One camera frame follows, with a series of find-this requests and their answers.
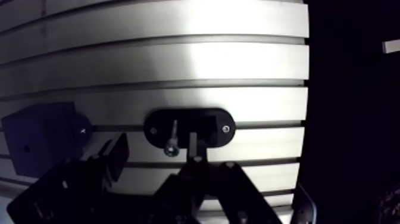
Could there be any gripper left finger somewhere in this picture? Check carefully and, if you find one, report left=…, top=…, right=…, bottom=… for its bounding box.
left=7, top=133, right=130, bottom=224

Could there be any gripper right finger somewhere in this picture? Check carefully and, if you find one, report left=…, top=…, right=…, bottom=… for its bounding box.
left=149, top=132, right=283, bottom=224

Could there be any dark blue-grey block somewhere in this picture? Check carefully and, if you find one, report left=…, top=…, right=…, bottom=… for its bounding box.
left=1, top=101, right=93, bottom=178

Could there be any black oval holder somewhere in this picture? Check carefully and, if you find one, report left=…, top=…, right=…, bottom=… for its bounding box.
left=143, top=107, right=236, bottom=150

